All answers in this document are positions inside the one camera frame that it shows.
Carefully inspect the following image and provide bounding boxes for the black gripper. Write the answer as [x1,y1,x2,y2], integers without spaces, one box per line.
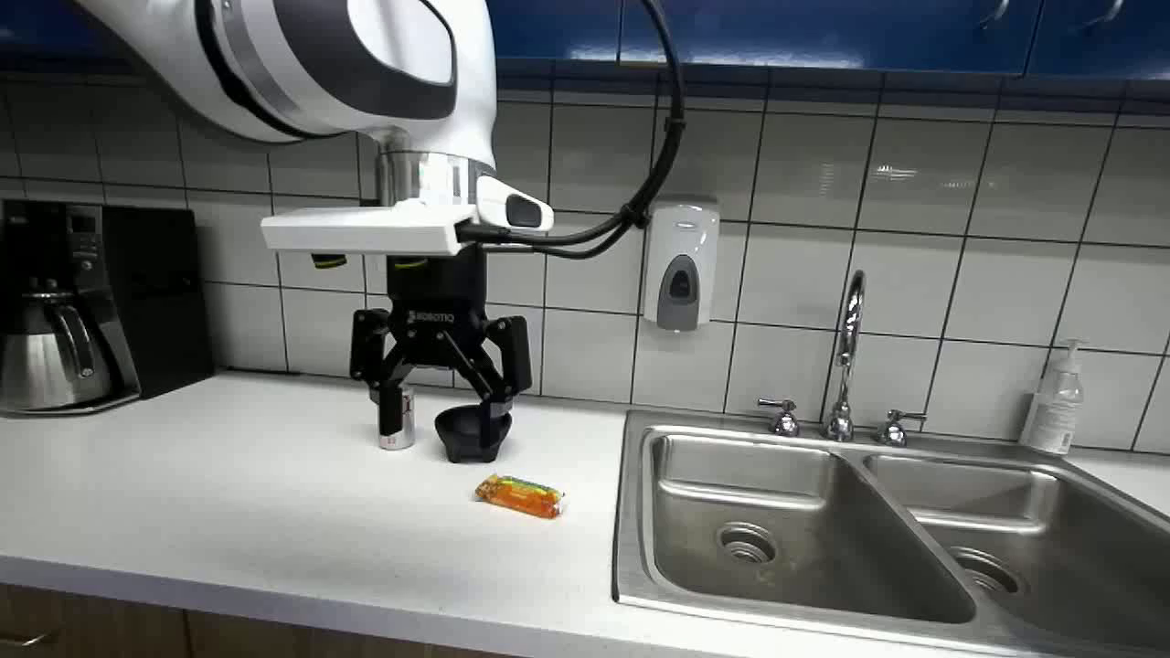
[350,253,532,417]

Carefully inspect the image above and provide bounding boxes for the orange candy bar wrapper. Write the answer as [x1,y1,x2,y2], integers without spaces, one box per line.
[476,476,565,520]

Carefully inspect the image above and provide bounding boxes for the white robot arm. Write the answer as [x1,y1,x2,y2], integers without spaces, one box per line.
[76,0,554,431]

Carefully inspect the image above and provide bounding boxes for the black bowl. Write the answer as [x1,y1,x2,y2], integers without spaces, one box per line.
[437,406,511,465]

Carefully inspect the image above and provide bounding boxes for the silver soda can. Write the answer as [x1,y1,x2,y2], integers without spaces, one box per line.
[377,387,414,451]

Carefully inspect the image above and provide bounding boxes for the white soap dispenser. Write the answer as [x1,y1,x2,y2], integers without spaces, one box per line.
[644,197,721,333]

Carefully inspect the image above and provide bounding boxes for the stainless steel double sink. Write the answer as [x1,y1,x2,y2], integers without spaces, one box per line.
[612,413,1170,658]

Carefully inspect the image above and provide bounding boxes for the black coffee maker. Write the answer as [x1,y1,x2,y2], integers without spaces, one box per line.
[0,203,211,417]

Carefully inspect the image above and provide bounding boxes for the chrome sink faucet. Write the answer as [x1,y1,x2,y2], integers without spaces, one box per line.
[754,266,931,451]

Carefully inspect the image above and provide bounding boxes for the blue upper cabinets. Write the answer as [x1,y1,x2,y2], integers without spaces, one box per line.
[0,0,1170,89]

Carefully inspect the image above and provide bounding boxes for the wooden lower cabinet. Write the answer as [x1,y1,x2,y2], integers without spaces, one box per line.
[0,584,499,658]

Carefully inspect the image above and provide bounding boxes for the clear soap bottle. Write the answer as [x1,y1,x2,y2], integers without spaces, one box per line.
[1019,345,1082,457]

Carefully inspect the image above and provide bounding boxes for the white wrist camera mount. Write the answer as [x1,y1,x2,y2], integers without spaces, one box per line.
[259,149,555,255]

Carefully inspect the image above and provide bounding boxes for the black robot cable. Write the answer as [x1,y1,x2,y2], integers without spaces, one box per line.
[458,0,688,264]

